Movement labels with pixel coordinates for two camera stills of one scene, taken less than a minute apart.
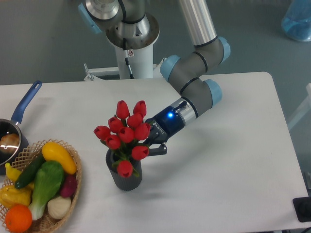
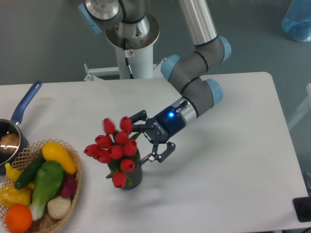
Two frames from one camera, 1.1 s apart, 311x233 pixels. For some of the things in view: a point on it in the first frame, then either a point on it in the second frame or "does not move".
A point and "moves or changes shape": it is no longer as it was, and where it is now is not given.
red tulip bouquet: (127, 134) moves or changes shape
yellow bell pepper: (10, 196) does not move
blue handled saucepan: (12, 141) does not move
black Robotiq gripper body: (165, 123) does not move
